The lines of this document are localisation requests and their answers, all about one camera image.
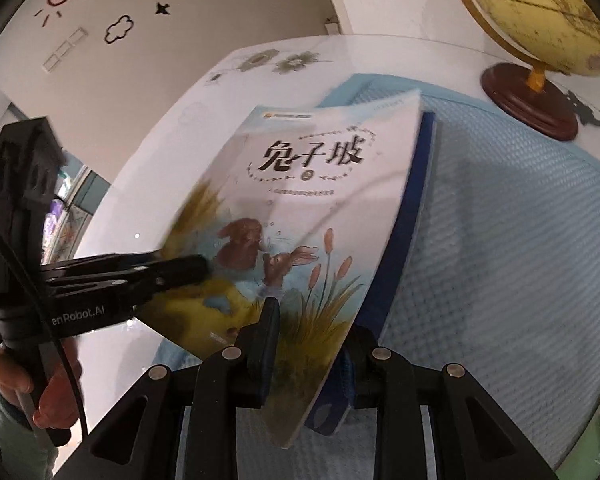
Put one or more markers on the blue book with bird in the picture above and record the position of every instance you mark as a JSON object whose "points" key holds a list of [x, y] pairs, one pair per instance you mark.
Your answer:
{"points": [[415, 180]]}

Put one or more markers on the light blue quilted mat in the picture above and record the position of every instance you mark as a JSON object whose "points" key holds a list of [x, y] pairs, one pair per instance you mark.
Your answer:
{"points": [[480, 260]]}

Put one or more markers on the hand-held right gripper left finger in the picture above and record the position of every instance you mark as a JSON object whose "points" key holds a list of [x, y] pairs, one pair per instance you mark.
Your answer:
{"points": [[260, 355]]}

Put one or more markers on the white book with rabbits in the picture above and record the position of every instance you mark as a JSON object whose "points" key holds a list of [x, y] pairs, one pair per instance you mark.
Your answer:
{"points": [[305, 200]]}

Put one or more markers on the person's grey-green clothing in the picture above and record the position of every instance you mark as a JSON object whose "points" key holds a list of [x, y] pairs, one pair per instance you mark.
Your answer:
{"points": [[10, 440]]}

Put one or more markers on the person's left hand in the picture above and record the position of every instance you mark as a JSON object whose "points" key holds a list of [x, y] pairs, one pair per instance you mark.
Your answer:
{"points": [[62, 380]]}

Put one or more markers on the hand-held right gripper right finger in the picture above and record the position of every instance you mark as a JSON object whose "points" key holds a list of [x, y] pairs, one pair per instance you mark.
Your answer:
{"points": [[345, 375]]}

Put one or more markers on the antique yellow globe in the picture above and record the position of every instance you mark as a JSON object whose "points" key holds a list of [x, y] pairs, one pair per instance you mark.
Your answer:
{"points": [[530, 5]]}

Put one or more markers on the group of wall stickers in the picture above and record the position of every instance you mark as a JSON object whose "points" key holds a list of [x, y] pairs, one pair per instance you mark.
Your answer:
{"points": [[162, 8]]}

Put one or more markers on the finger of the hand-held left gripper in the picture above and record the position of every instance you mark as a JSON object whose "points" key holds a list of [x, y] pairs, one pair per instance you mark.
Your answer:
{"points": [[130, 275]]}

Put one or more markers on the small black ornament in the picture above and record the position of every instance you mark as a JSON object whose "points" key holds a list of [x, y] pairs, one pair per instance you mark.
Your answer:
{"points": [[582, 107]]}

